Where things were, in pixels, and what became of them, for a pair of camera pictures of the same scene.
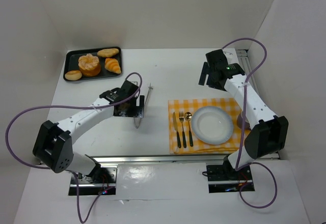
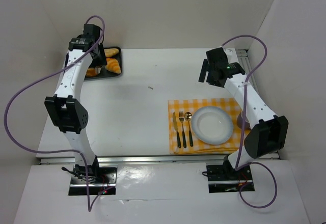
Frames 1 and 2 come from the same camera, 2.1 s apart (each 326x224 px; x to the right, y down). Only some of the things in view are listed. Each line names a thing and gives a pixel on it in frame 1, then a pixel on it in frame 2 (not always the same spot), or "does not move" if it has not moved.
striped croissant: (112, 64) does not move
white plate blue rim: (212, 124) does not move
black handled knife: (175, 126) does not move
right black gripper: (209, 75) does not move
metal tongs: (150, 88) -> (98, 70)
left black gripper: (129, 114) -> (99, 59)
